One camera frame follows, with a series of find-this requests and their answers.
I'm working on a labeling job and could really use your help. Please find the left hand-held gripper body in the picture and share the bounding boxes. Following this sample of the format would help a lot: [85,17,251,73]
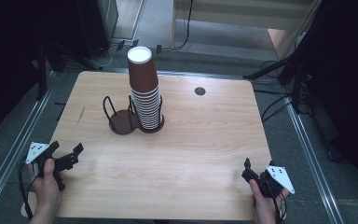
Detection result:
[25,142,79,191]

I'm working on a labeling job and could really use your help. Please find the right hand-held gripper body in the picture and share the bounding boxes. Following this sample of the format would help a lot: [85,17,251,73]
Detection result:
[241,165,296,199]

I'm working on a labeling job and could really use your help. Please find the black wire cup holder rack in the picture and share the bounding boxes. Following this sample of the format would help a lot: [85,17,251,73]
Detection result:
[102,94,166,135]

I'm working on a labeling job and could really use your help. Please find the stack of brown paper cups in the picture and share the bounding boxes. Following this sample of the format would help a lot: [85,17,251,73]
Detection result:
[127,46,163,131]

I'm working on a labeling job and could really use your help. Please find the person's right hand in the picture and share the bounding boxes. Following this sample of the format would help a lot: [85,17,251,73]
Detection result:
[249,178,291,224]

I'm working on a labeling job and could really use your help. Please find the person's left hand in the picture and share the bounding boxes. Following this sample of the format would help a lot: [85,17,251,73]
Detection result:
[27,158,69,218]

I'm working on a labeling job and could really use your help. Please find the black metal stand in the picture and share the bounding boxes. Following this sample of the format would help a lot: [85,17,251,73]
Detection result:
[242,6,324,115]
[35,38,104,101]

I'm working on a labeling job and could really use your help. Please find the dark cabinet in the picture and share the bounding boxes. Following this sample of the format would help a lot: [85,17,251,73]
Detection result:
[74,0,119,60]

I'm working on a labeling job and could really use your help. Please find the metal floor rail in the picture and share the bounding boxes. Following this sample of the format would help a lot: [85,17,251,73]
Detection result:
[0,70,57,216]
[286,101,345,224]

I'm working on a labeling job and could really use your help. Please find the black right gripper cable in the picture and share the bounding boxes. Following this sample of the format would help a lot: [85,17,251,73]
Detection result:
[269,186,289,224]

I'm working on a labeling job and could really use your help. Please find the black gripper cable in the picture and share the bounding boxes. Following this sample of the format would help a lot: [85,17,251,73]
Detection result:
[17,160,40,220]
[269,186,289,224]

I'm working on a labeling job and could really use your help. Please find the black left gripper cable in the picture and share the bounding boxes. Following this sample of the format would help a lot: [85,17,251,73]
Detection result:
[17,160,40,220]

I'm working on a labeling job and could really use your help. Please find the black floor cables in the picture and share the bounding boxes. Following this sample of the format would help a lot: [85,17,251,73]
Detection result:
[253,60,311,123]

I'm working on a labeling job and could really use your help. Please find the white floor cable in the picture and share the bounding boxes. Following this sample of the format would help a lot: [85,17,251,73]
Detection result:
[88,43,120,69]

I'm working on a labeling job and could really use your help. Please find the black hanging cable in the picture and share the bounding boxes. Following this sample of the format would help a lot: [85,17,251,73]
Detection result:
[161,0,195,51]

